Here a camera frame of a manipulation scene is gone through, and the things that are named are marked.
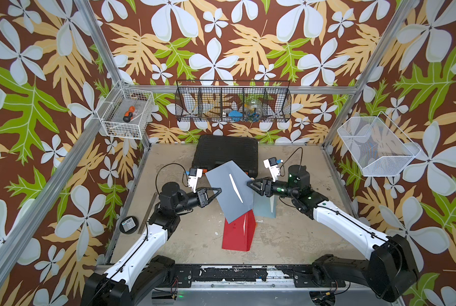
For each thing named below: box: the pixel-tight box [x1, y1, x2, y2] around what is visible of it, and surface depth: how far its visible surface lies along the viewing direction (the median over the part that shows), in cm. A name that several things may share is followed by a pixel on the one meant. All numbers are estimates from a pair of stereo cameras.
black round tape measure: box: [119, 215, 139, 235], surface depth 88 cm
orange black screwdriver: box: [122, 105, 136, 124], surface depth 82 cm
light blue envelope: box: [253, 191, 278, 219], surface depth 95 cm
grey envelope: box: [205, 160, 255, 224], surface depth 76 cm
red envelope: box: [221, 209, 257, 252], surface depth 87 cm
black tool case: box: [191, 135, 259, 179], surface depth 111 cm
